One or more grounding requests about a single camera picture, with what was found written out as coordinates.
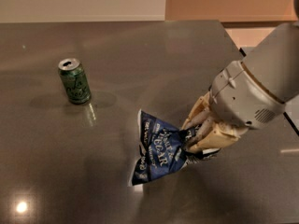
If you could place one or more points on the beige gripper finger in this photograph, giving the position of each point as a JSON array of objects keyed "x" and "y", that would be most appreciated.
[
  {"x": 200, "y": 114},
  {"x": 215, "y": 135}
]

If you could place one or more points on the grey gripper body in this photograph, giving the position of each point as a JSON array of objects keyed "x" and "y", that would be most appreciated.
[{"x": 243, "y": 97}]

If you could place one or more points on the blue Kettle chip bag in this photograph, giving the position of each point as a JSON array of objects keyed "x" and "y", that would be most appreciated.
[{"x": 162, "y": 149}]

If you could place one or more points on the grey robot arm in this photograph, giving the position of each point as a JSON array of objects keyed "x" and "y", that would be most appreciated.
[{"x": 275, "y": 64}]

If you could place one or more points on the green soda can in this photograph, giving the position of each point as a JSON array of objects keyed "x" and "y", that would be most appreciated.
[{"x": 74, "y": 79}]

